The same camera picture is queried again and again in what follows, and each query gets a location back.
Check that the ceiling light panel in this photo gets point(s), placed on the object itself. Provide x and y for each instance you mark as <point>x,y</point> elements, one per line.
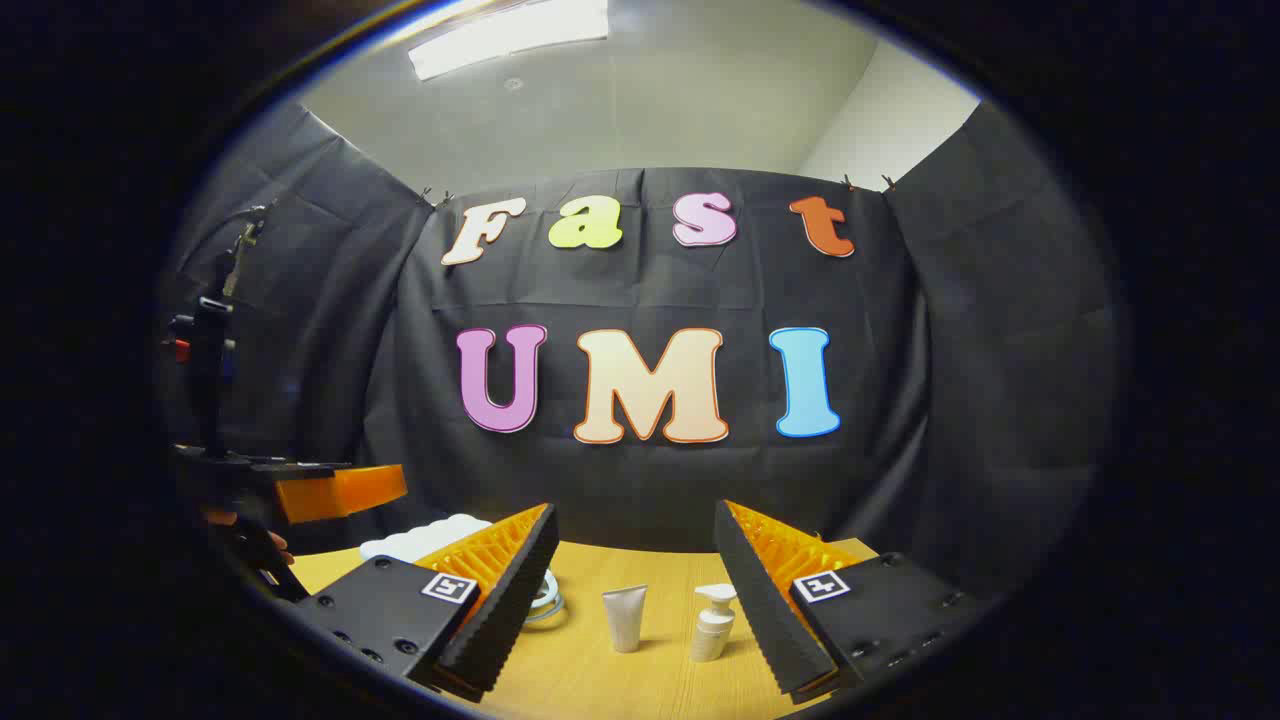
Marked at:
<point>500,35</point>

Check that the white suitcase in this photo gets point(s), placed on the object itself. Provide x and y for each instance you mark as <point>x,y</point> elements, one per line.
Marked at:
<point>420,540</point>

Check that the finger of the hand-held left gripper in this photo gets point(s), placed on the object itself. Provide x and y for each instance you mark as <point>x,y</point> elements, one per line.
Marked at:
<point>340,492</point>

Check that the white squeeze tube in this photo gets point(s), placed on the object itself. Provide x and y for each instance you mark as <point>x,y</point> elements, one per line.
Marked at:
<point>625,620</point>

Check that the white pump bottle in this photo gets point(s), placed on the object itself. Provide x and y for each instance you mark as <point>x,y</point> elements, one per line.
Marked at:
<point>712,630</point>

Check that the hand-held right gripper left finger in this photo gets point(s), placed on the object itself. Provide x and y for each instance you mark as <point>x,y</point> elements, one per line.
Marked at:
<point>500,620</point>

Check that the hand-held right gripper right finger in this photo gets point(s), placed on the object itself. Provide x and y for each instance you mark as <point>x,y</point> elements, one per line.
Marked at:
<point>760,610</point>

